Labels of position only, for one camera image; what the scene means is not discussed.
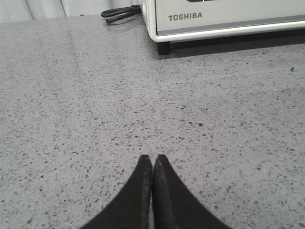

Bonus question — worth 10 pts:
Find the black oven foot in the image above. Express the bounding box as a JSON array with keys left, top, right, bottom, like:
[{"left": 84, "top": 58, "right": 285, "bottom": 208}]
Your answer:
[{"left": 157, "top": 42, "right": 171, "bottom": 55}]

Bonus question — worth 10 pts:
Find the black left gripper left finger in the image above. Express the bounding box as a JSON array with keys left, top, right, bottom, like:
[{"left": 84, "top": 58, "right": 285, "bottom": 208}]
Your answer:
[{"left": 82, "top": 155, "right": 152, "bottom": 229}]

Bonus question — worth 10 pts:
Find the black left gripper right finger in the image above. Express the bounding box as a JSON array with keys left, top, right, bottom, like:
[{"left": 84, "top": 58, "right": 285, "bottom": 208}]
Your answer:
[{"left": 152, "top": 155, "right": 229, "bottom": 229}]

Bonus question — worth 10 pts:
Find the white Toshiba toaster oven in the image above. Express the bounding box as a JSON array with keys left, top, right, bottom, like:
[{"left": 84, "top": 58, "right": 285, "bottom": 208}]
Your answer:
[{"left": 138, "top": 0, "right": 305, "bottom": 43}]

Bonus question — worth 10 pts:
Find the white curtain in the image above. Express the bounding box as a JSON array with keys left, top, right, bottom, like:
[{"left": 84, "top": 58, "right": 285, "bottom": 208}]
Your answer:
[{"left": 0, "top": 0, "right": 138, "bottom": 23}]

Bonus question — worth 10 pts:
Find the black power cable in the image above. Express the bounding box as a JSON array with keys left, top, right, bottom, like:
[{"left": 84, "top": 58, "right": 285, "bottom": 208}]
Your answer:
[{"left": 101, "top": 5, "right": 143, "bottom": 24}]

